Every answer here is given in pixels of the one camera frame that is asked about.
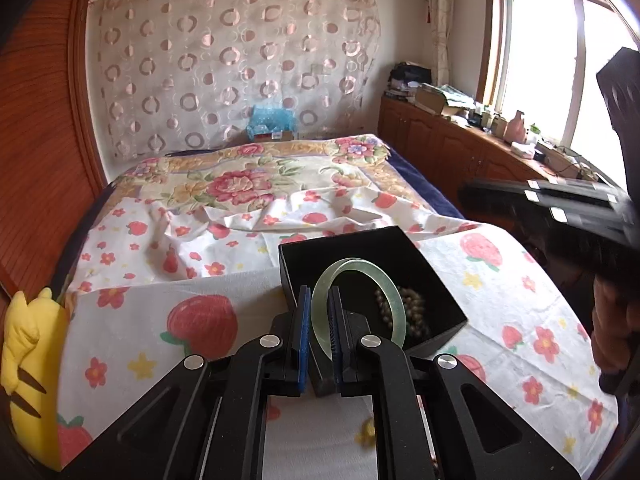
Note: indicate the long wooden cabinet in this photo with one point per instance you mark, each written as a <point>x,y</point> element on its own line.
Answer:
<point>425,140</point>

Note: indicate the dark pile of clutter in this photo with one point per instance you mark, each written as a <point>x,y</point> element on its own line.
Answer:
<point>407,80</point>

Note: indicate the person's right hand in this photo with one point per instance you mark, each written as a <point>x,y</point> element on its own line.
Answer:
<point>615,325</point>

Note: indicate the sheer circle pattern curtain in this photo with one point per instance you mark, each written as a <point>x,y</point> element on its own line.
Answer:
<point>200,60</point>

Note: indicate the strawberry print white sheet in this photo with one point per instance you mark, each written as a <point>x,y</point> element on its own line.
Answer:
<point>200,320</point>

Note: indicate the patterned window curtain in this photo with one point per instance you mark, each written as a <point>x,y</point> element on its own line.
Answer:
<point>450,20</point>

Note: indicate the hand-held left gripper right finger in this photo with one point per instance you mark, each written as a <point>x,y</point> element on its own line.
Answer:
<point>336,332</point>

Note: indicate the blue plastic bag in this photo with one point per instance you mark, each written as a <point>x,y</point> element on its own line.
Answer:
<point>270,117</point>

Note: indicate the dark blue bedsheet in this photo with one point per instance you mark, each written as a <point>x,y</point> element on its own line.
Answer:
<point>425,185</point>

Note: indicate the pink bottle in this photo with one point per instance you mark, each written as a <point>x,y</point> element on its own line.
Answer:
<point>515,127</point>

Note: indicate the wooden framed window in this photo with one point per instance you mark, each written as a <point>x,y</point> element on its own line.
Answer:
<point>540,50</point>

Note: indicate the pale green jade bangle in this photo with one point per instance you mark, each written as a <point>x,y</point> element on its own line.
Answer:
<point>396,301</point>

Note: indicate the yellow plush toy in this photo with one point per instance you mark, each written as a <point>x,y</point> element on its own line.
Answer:
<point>30,360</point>

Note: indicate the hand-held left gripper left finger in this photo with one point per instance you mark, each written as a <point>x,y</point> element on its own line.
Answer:
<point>302,340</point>

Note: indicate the black box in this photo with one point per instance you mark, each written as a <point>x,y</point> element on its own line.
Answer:
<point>440,341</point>

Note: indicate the floral blanket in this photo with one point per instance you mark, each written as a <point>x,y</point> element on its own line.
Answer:
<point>240,180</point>

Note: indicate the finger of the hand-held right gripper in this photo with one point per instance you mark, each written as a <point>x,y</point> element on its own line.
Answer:
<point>505,215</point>
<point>500,187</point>

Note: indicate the flat cardboard box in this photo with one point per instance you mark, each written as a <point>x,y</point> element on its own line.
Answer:
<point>440,100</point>

